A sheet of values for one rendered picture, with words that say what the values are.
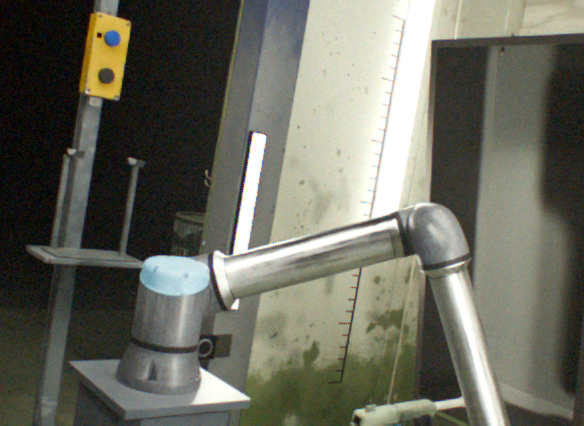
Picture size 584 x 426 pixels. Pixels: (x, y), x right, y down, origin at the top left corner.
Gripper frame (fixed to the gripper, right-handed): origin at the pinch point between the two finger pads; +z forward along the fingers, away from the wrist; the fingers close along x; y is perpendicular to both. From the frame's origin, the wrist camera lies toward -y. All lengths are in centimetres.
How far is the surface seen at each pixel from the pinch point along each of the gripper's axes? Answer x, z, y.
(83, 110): -55, 105, -64
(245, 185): -5, 78, -49
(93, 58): -56, 101, -81
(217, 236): -7, 85, -28
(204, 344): -14, 71, 6
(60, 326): -56, 95, 7
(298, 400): 34, 68, 34
